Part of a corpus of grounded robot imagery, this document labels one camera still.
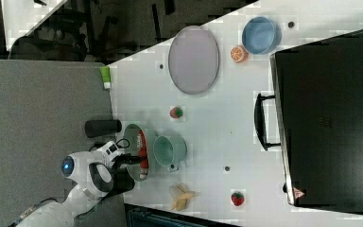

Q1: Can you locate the peeled banana toy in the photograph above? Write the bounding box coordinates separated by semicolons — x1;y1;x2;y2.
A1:
169;184;197;211

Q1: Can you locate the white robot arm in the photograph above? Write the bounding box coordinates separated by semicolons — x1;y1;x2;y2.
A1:
8;150;146;227

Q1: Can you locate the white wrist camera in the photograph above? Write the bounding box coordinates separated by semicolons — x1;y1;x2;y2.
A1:
92;141;124;167

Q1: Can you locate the green white tube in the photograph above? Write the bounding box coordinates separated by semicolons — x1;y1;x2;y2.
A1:
100;66;112;89

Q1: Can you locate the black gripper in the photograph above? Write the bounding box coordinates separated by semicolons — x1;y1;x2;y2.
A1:
110;154;147;177

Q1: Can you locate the red strawberry toy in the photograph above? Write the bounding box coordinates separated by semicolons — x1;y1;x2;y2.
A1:
231;191;245;206

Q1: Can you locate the black toaster oven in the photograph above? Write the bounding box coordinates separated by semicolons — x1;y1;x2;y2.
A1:
269;29;363;215

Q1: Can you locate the blue bowl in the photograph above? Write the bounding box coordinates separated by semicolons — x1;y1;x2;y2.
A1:
242;16;282;55

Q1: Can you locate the grey round plate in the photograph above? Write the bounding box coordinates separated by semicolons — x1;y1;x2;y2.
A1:
168;26;219;96

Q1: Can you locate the green pot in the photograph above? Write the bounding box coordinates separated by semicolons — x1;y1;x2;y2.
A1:
153;136;187;172

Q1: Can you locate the black camera cable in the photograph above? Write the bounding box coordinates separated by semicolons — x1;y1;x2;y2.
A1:
115;137;130;149

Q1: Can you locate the orange slice toy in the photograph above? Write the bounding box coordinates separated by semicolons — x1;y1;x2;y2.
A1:
231;45;249;63

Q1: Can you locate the black cylinder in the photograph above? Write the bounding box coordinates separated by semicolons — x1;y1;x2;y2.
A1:
84;119;122;138

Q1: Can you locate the small strawberry toy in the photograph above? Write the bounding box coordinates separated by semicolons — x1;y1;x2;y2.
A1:
169;107;183;119

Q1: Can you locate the red ketchup bottle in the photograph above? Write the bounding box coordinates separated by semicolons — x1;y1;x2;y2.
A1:
137;131;149;180

